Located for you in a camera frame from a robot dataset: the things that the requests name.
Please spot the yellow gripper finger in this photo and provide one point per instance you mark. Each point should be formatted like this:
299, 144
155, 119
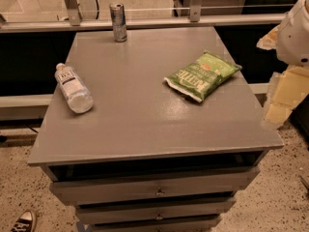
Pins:
269, 40
286, 91

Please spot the silver blue redbull can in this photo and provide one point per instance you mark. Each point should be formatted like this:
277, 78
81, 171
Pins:
118, 18

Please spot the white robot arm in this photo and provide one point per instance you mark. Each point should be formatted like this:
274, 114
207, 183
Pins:
290, 39

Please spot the green kettle chips bag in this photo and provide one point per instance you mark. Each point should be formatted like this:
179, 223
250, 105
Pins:
200, 78

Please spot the grey drawer cabinet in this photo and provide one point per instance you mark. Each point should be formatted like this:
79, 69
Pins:
144, 158

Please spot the clear plastic water bottle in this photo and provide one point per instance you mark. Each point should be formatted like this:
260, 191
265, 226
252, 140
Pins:
77, 95

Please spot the black white sneaker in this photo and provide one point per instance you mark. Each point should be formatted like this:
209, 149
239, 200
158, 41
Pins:
25, 223

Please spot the metal railing frame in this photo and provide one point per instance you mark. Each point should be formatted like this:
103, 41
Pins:
79, 15

